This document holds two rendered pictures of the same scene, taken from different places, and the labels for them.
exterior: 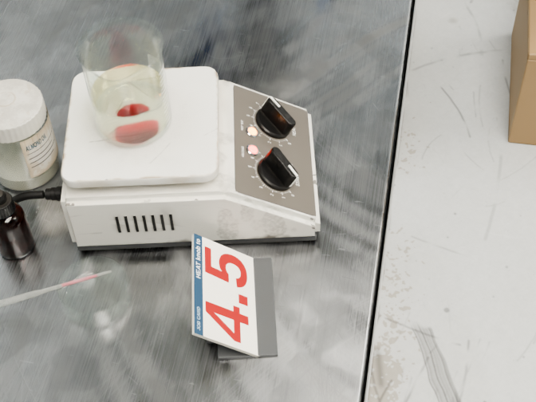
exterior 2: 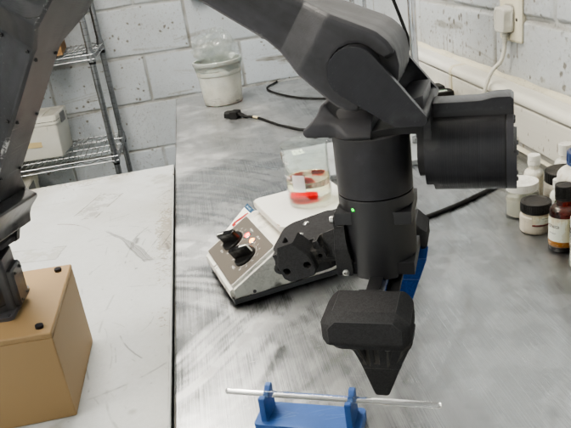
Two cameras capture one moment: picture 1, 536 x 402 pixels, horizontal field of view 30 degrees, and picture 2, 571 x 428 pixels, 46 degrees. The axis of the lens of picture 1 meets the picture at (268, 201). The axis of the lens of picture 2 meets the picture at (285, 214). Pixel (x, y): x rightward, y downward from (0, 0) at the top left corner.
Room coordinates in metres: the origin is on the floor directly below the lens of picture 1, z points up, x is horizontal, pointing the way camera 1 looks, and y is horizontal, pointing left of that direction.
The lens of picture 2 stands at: (1.33, -0.18, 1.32)
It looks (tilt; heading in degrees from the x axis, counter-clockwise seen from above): 22 degrees down; 163
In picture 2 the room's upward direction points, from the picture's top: 8 degrees counter-clockwise
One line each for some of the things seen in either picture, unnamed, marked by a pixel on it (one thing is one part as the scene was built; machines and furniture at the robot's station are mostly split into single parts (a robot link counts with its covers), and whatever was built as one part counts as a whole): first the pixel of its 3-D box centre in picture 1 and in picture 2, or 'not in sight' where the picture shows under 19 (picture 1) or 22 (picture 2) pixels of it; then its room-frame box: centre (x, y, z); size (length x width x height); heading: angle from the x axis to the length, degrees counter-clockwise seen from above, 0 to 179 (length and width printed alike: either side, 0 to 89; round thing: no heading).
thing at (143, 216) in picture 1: (180, 159); (293, 239); (0.55, 0.07, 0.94); 0.22 x 0.13 x 0.08; 90
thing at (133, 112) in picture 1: (127, 88); (307, 172); (0.54, 0.10, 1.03); 0.07 x 0.06 x 0.08; 176
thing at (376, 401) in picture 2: not in sight; (328, 397); (0.87, -0.02, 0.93); 0.20 x 0.01 x 0.01; 54
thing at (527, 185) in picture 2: not in sight; (522, 197); (0.59, 0.41, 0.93); 0.05 x 0.05 x 0.05
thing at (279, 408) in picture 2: not in sight; (308, 408); (0.86, -0.04, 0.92); 0.10 x 0.03 x 0.04; 54
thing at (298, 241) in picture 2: not in sight; (315, 240); (0.88, -0.02, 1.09); 0.07 x 0.07 x 0.06; 54
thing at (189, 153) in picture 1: (143, 124); (307, 205); (0.55, 0.10, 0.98); 0.12 x 0.12 x 0.01; 0
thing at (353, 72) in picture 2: not in sight; (427, 110); (0.93, 0.06, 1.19); 0.12 x 0.08 x 0.11; 52
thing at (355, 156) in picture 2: not in sight; (370, 144); (0.90, 0.03, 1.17); 0.09 x 0.06 x 0.07; 52
